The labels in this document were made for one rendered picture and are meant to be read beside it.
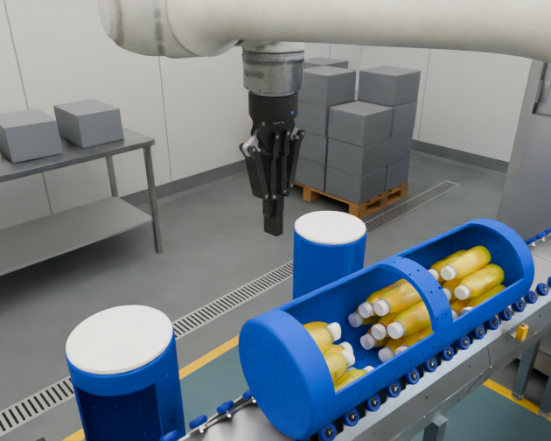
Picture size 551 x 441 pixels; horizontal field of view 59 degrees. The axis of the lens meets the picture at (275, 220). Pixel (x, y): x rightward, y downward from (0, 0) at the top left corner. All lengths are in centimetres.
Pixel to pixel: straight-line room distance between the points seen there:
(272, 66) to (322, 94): 361
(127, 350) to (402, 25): 110
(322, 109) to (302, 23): 384
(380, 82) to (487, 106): 172
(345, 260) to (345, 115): 246
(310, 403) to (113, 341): 59
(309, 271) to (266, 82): 127
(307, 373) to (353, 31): 72
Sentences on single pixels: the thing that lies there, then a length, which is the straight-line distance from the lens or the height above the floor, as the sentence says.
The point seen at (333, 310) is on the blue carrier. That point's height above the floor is 107.
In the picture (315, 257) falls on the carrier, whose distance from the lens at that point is 185.
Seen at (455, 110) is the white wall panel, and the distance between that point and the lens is 598.
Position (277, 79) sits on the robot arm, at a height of 178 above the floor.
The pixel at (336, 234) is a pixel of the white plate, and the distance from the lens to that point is 187.
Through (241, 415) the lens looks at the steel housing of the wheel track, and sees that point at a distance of 132.
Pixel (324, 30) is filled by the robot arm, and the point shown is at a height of 186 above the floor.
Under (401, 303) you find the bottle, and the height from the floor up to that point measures 115.
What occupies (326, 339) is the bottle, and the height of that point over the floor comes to 115.
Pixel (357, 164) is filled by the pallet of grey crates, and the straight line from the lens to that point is 421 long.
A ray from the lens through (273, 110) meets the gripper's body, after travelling 72.
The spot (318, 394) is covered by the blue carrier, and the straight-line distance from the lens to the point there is 106.
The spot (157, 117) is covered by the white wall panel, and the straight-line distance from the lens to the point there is 463.
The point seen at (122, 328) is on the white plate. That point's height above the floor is 104.
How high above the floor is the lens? 190
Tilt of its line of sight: 26 degrees down
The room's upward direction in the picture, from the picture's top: straight up
